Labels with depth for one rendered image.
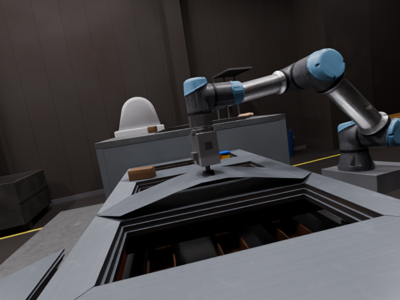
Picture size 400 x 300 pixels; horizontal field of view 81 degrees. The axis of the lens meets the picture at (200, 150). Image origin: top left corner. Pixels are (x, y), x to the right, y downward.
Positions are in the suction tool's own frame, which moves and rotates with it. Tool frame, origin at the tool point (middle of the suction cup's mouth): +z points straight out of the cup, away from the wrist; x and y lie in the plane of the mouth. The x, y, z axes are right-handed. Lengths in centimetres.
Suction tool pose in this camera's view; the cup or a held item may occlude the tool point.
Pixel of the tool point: (209, 177)
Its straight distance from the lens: 77.3
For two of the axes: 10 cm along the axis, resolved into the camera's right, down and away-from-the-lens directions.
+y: 3.1, 0.8, -9.5
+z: 1.5, 9.8, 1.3
